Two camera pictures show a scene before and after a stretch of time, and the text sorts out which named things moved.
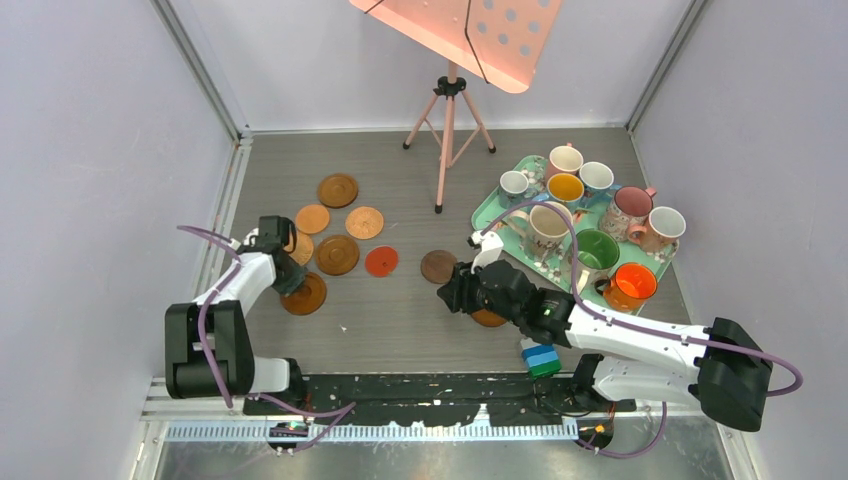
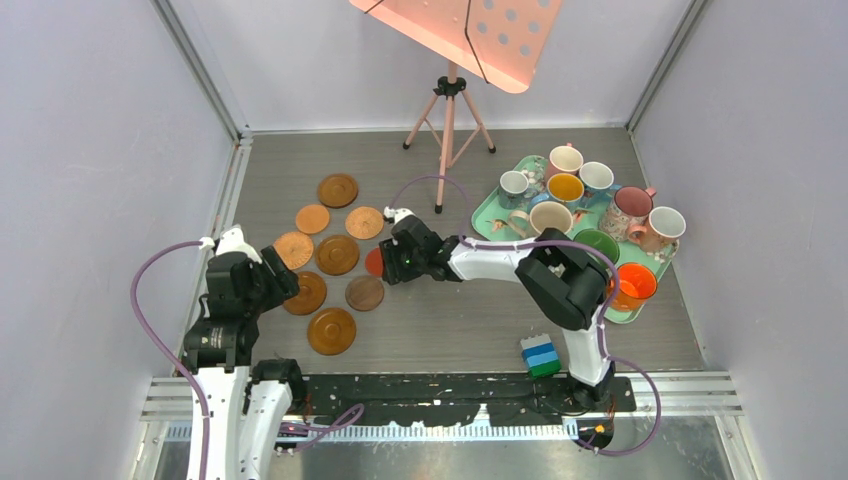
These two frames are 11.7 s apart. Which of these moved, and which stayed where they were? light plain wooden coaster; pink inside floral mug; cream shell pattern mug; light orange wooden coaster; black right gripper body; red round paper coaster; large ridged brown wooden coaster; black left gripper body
Moved: black right gripper body; black left gripper body
Stayed: large ridged brown wooden coaster; light plain wooden coaster; light orange wooden coaster; red round paper coaster; cream shell pattern mug; pink inside floral mug
